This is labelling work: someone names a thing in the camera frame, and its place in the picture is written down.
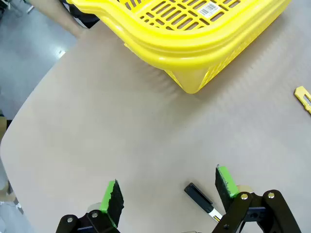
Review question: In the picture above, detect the person's right forearm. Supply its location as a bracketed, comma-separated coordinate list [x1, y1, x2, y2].
[28, 0, 85, 38]

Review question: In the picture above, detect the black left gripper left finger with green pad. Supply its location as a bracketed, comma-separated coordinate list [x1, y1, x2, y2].
[55, 179, 125, 233]

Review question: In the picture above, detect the yellow utility knife black end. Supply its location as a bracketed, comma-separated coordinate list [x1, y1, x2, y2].
[294, 86, 311, 116]

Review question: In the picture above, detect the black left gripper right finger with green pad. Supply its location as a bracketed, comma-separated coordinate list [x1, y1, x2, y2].
[211, 165, 302, 233]

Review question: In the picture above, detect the black marker pen yellow end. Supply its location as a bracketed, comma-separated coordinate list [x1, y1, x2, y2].
[184, 182, 223, 222]

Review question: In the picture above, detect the yellow plastic shopping basket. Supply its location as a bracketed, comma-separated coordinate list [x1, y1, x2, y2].
[65, 0, 292, 95]

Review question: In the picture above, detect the white barcode sticker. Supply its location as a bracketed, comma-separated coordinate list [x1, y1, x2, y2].
[198, 2, 221, 17]

